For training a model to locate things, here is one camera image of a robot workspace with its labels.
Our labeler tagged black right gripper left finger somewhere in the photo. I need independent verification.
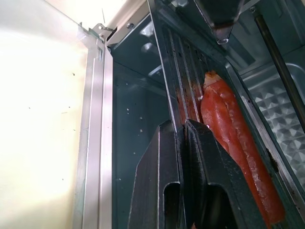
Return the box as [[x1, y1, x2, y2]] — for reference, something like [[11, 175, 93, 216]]
[[128, 119, 187, 229]]

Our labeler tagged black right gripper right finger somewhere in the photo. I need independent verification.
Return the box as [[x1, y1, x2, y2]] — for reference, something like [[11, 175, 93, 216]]
[[183, 119, 263, 229]]

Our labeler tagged dark ribbed baking tray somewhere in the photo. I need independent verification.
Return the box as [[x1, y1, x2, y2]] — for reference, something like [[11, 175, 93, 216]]
[[147, 0, 305, 229]]

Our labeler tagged red grilled sausage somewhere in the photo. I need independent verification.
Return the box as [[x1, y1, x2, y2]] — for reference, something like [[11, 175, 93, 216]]
[[200, 70, 286, 228]]

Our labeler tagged toaster oven body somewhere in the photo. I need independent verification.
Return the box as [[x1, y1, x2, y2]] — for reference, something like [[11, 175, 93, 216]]
[[104, 0, 305, 229]]

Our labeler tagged glass toaster oven door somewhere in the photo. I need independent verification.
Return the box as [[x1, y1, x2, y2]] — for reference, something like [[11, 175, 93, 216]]
[[0, 0, 114, 229]]

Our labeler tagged dark heating element rod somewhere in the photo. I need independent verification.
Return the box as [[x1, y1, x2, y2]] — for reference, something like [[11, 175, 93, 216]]
[[254, 15, 305, 167]]

